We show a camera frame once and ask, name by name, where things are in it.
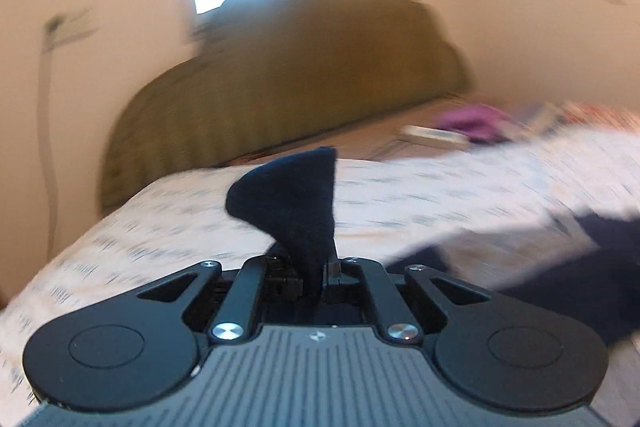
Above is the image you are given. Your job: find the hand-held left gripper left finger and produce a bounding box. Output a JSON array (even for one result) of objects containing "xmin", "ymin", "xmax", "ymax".
[{"xmin": 132, "ymin": 254, "xmax": 303, "ymax": 344}]

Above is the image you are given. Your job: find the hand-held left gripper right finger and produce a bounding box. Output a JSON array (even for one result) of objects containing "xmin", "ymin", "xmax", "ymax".
[{"xmin": 324, "ymin": 256, "xmax": 493, "ymax": 346}]

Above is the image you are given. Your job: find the dark navy sock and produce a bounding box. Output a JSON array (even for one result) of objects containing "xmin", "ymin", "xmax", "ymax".
[{"xmin": 225, "ymin": 147, "xmax": 339, "ymax": 304}]

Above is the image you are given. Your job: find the white script printed blanket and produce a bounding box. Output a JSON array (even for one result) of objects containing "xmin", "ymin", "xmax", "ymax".
[{"xmin": 0, "ymin": 119, "xmax": 640, "ymax": 427}]

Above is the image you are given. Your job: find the white power strip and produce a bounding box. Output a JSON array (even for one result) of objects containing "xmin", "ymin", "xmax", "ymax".
[{"xmin": 401, "ymin": 123, "xmax": 472, "ymax": 148}]

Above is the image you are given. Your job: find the olive green striped cushion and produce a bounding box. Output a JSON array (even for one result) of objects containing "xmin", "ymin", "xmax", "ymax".
[{"xmin": 99, "ymin": 0, "xmax": 477, "ymax": 214}]

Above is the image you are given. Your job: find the purple cloth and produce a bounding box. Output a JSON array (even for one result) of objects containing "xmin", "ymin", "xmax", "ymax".
[{"xmin": 436, "ymin": 103, "xmax": 522, "ymax": 144}]

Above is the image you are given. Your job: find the dark navy cloth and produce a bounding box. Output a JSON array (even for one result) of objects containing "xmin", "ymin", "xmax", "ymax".
[{"xmin": 387, "ymin": 211, "xmax": 640, "ymax": 349}]

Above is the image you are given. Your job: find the floral printed cloth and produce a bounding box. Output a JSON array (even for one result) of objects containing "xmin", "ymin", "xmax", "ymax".
[{"xmin": 519, "ymin": 99, "xmax": 640, "ymax": 130}]

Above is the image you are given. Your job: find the grey wall cable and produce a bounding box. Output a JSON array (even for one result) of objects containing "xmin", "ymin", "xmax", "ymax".
[{"xmin": 36, "ymin": 8, "xmax": 97, "ymax": 260}]

